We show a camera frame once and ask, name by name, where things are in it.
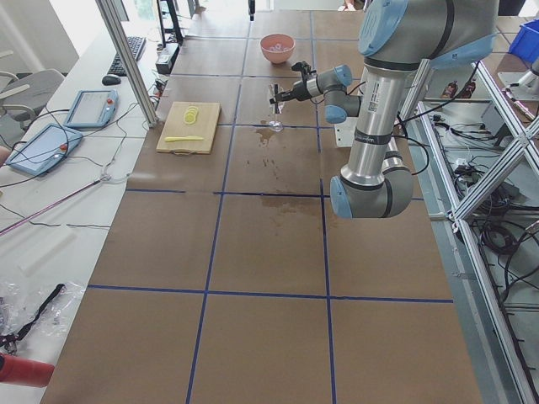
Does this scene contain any red cylinder bottle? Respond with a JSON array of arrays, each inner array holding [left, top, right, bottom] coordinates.
[[0, 353, 55, 387]]

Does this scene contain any clear wine glass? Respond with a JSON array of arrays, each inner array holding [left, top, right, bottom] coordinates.
[[268, 103, 285, 132]]

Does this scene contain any yellow plastic knife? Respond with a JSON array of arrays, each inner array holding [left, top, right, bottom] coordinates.
[[164, 136, 205, 142]]

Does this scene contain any black strap tool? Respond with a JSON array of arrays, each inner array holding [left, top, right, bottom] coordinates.
[[1, 284, 66, 355]]

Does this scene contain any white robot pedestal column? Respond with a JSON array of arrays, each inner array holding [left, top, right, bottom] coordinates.
[[334, 120, 356, 148]]

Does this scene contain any pink thin rod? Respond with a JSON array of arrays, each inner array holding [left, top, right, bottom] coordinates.
[[0, 176, 109, 237]]

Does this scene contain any blue storage bin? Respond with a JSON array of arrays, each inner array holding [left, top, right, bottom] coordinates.
[[509, 19, 539, 63]]

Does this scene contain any black computer box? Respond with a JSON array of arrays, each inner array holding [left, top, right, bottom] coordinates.
[[155, 43, 179, 75]]

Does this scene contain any pink bowl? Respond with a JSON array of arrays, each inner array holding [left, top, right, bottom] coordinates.
[[260, 34, 296, 64]]

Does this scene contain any bamboo cutting board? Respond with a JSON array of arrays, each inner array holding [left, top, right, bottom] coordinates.
[[156, 102, 221, 154]]

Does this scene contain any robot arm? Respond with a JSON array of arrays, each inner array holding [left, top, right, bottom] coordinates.
[[270, 0, 499, 218]]

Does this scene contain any black keyboard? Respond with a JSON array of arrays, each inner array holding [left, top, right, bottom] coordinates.
[[107, 35, 147, 77]]

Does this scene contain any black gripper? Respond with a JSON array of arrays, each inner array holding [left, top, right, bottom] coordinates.
[[269, 78, 320, 104]]

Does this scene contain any blue teach pendant near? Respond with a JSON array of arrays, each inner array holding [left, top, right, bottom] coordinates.
[[6, 124, 83, 176]]

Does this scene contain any clear plastic bag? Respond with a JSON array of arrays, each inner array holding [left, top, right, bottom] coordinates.
[[1, 281, 86, 341]]

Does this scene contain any black computer mouse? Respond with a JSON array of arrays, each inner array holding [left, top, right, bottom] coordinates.
[[101, 74, 121, 86]]

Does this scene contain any pile of ice cubes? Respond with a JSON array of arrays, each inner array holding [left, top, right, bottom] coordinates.
[[269, 43, 289, 53]]

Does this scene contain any blue teach pendant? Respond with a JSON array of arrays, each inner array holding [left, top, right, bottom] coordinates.
[[64, 90, 118, 130], [6, 124, 83, 176]]

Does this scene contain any aluminium frame post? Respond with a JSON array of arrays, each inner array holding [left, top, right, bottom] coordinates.
[[95, 0, 158, 128]]

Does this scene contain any grey office chair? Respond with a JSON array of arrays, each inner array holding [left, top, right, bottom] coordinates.
[[1, 69, 65, 130]]

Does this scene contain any blue teach pendant far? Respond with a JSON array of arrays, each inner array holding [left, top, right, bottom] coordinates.
[[64, 90, 118, 130]]

